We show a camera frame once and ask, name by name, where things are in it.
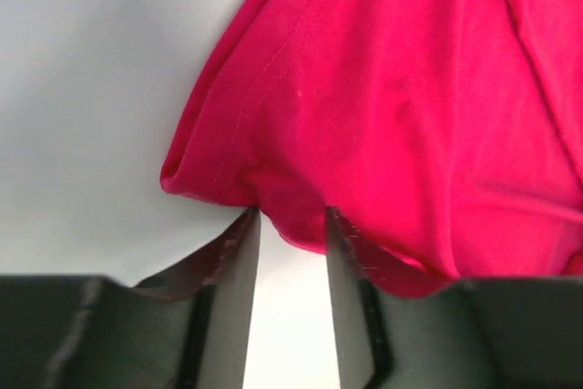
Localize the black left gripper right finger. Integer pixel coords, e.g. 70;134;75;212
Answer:
326;208;582;388

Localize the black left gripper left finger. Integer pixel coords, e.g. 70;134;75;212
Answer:
1;209;261;388

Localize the pink t shirt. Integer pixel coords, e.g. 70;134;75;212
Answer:
160;0;582;297

